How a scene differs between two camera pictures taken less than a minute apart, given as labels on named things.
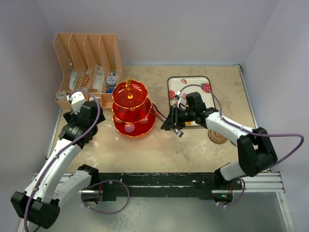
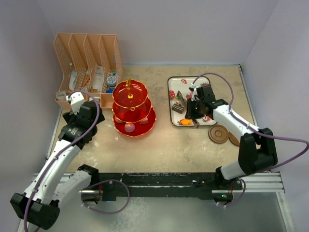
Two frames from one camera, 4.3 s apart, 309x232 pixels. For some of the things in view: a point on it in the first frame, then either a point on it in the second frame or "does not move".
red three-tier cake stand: x=132 y=113 does not move
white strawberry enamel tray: x=187 y=84 does not move
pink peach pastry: x=119 y=121 does not move
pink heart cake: x=144 y=121 does not move
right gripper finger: x=178 y=133 → x=196 y=123
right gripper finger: x=172 y=120 → x=190 y=112
